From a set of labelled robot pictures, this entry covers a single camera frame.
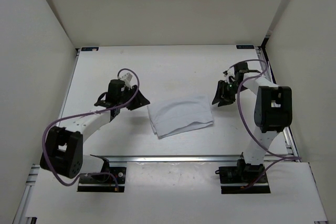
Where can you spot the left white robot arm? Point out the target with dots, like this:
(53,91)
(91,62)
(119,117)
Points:
(63,146)

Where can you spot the right blue corner label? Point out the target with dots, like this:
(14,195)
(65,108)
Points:
(245,47)

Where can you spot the left aluminium frame rail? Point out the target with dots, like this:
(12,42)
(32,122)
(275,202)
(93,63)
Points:
(58,72)

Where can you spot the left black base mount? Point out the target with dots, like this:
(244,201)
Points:
(104,183)

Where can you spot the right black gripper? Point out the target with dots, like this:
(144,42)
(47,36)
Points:
(226,99)

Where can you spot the blue corner label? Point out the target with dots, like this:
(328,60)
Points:
(245,47)
(89,48)

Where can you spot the white skirt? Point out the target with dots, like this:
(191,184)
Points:
(179,115)

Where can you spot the front aluminium rail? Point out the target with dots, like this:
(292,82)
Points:
(171,158)

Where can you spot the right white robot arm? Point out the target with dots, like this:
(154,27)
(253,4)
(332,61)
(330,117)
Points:
(272,112)

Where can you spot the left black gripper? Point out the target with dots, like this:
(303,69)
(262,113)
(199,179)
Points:
(139,100)

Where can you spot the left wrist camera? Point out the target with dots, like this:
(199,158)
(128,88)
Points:
(126,78)

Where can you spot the left blue corner label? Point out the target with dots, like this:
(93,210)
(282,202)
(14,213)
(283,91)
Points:
(89,48)

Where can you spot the right aluminium frame rail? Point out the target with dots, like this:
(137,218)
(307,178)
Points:
(290,141)

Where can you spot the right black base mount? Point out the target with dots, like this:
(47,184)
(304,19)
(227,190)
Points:
(236,180)

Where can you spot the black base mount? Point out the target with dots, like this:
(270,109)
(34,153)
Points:
(236,180)
(104,183)

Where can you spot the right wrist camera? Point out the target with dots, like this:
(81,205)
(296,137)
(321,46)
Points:
(229,76)

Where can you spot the aluminium frame rail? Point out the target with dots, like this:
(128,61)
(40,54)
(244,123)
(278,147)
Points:
(290,141)
(58,72)

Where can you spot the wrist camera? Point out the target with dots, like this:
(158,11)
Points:
(126,78)
(229,76)

